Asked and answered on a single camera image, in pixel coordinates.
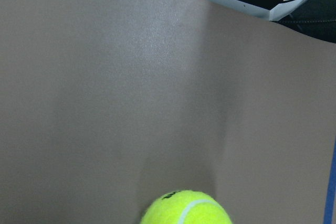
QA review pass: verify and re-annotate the yellow tennis ball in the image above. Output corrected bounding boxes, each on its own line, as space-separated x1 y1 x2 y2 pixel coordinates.
140 190 232 223

